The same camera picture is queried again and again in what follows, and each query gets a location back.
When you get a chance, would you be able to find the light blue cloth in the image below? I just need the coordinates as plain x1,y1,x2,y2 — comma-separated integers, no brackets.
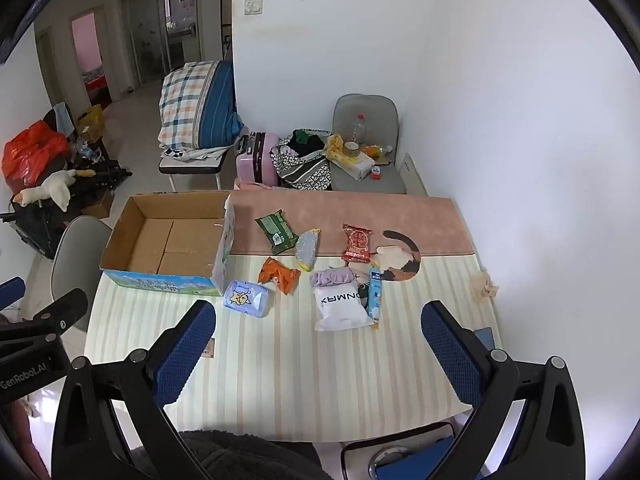
52,102,76,136

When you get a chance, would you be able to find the blue stool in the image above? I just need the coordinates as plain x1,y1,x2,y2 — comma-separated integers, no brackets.
340,421,481,480

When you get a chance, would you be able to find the white plastic chair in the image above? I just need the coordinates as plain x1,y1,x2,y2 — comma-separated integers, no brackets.
50,216,113,333

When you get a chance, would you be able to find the small brown carton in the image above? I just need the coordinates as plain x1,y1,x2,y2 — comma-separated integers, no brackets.
82,192,116,218

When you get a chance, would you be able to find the light blue tissue pack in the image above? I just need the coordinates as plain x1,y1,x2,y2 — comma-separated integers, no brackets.
222,280,271,318

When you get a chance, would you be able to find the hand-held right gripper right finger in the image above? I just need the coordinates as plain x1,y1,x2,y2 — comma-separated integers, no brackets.
421,301,586,480

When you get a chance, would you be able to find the silver foil packet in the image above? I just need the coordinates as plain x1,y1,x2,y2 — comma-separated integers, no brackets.
294,228,321,272

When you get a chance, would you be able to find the white tissue pack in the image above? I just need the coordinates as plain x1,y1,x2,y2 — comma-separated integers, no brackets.
332,152,376,179

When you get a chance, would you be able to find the glass sliding door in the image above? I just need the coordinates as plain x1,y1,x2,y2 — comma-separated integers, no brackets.
119,0,203,92

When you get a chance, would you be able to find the crumpled tissue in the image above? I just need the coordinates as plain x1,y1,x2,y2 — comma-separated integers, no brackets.
472,270,501,302

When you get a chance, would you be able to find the pink suitcase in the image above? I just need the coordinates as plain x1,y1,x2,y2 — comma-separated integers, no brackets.
235,131,281,188

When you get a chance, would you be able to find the green snack packet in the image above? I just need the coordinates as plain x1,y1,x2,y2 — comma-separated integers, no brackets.
254,209,300,255

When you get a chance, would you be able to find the lilac cloth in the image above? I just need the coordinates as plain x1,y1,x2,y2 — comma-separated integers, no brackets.
309,266,353,289

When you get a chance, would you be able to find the red snack packet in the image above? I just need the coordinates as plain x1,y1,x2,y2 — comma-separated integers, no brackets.
341,223,375,264

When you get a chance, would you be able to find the black and white patterned bag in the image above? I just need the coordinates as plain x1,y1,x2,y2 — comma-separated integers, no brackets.
270,130,333,192

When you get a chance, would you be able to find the white padded bench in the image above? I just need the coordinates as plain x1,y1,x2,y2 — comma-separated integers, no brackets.
159,145,236,192

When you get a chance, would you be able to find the white packet with black print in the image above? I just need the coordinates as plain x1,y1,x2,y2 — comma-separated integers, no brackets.
314,280,375,332

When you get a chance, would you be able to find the grey padded chair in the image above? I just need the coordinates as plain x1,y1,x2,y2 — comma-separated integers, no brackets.
330,94,407,195

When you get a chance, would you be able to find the pink cloth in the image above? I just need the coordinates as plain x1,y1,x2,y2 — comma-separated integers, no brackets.
233,176,281,192

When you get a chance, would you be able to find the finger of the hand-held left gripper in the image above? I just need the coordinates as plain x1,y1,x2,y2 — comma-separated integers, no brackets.
0,288,89,343
0,276,26,311

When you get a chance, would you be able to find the striped pink cat-print mat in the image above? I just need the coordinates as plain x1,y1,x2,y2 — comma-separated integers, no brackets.
84,191,503,443

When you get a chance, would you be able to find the cardboard box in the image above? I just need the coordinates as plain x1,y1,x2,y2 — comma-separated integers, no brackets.
99,191,236,297

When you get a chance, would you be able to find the white board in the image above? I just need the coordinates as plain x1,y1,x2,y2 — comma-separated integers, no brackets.
400,152,428,196

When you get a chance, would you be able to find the red plastic bag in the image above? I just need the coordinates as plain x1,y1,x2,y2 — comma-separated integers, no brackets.
1,120,71,183

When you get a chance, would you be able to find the blue and white packet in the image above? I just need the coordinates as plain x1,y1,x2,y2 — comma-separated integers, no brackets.
368,267,384,323

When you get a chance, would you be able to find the plaid and blue folded quilt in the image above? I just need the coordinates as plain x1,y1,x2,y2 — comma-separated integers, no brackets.
158,60,246,151

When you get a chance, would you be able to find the white goose plush toy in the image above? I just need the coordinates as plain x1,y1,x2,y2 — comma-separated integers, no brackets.
12,169,96,212

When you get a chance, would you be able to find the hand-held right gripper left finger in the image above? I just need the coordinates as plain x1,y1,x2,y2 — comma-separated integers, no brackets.
51,300,217,480

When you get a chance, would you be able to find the yellow shopping bag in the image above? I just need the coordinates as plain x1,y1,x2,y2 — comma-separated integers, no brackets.
75,105,106,141

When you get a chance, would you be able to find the orange snack packet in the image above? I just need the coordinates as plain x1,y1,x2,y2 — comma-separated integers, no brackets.
257,256,301,295

